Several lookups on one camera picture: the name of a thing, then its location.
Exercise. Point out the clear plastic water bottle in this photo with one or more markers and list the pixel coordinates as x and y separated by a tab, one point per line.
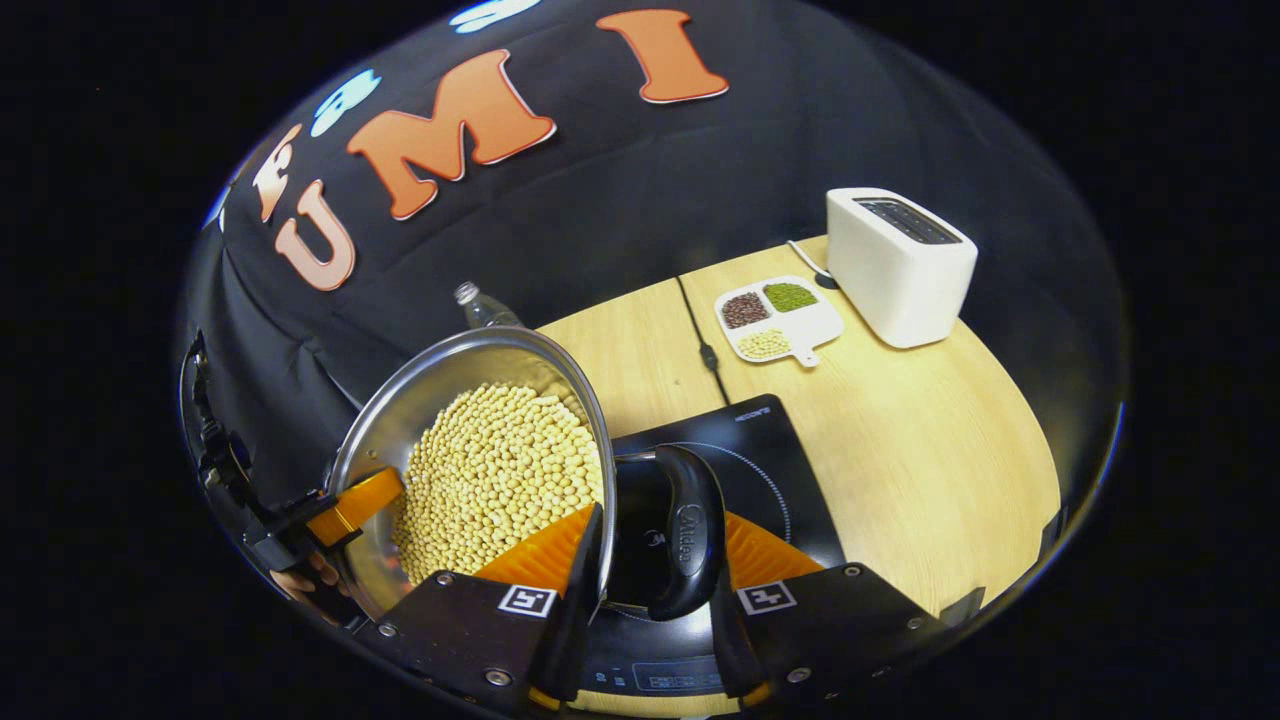
488	312

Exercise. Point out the white divided bean dish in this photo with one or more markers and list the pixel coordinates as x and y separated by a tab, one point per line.
805	325

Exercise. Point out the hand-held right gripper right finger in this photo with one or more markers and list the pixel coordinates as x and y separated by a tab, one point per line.
735	650

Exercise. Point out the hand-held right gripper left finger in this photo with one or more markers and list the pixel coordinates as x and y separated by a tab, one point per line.
582	610

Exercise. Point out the steel pot with soybeans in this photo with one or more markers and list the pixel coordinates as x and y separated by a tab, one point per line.
490	470

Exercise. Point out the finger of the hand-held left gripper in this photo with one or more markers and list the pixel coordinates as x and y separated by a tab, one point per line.
355	505

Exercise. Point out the white toaster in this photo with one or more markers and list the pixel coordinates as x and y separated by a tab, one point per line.
900	280

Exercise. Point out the black induction cooktop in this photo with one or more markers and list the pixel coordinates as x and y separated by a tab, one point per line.
760	470

